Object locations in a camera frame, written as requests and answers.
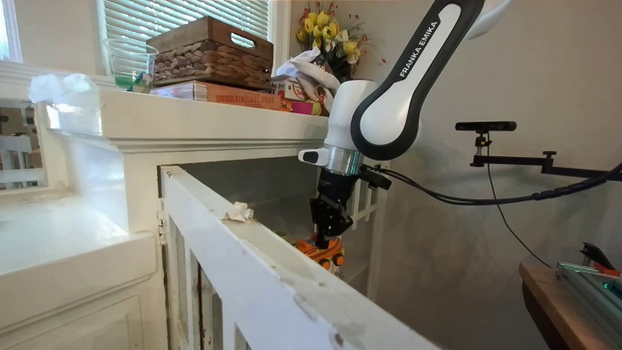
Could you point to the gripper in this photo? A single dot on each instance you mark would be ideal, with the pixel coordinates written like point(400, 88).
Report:
point(335, 189)

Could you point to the orange toy car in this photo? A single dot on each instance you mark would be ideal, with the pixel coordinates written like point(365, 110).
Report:
point(326, 253)

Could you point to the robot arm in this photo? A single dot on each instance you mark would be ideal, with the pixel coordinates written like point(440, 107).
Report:
point(393, 114)

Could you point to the white glass-paned cabinet door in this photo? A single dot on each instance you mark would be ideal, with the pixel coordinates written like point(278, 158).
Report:
point(252, 272)
point(376, 233)

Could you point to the white cabinet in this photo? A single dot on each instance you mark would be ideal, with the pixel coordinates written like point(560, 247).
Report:
point(204, 131)

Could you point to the crumpled white paper scrap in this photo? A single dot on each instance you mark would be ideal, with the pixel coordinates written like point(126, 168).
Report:
point(239, 212)

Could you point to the small white printed box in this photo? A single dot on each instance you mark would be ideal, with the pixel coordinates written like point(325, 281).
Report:
point(287, 88)

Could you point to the white cloth bag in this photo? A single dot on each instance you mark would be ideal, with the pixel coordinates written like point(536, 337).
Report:
point(311, 73)

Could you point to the orange board game box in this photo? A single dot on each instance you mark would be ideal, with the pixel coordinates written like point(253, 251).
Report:
point(233, 96)

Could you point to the yellow flower bouquet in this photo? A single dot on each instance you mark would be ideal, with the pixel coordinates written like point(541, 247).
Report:
point(330, 34)

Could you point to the wicker and wood basket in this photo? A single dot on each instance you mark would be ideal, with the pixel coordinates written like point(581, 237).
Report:
point(209, 56)

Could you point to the window blinds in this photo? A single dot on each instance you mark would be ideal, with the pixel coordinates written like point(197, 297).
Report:
point(184, 17)

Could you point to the clear plastic cup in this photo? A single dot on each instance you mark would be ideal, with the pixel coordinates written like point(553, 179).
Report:
point(127, 63)

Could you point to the black and orange clamp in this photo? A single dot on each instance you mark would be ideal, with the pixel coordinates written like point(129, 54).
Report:
point(596, 256)

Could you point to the crumpled white tissue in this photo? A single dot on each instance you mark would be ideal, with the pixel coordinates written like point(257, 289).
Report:
point(60, 87)

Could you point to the window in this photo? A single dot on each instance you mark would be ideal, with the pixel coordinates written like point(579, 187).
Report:
point(6, 29)

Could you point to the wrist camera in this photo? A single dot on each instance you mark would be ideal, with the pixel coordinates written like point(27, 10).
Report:
point(376, 177)

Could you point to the camera on mount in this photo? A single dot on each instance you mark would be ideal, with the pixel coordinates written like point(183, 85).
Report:
point(486, 127)

